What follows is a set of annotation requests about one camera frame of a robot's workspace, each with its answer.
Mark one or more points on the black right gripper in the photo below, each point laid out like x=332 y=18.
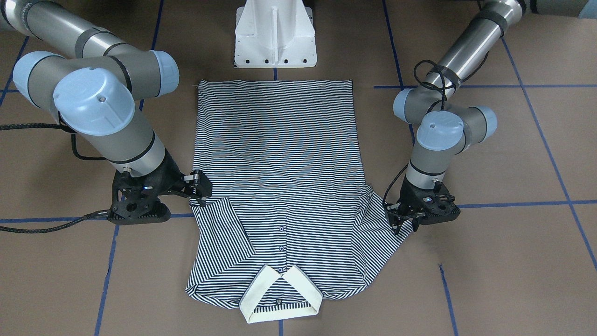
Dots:
x=170 y=176

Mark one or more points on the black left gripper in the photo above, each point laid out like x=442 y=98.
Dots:
x=412 y=192

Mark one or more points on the striped polo shirt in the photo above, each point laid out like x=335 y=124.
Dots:
x=291 y=221

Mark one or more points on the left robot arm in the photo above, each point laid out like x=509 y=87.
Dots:
x=445 y=130

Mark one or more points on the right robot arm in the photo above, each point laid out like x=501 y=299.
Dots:
x=91 y=88

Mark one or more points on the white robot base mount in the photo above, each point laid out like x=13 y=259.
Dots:
x=275 y=34

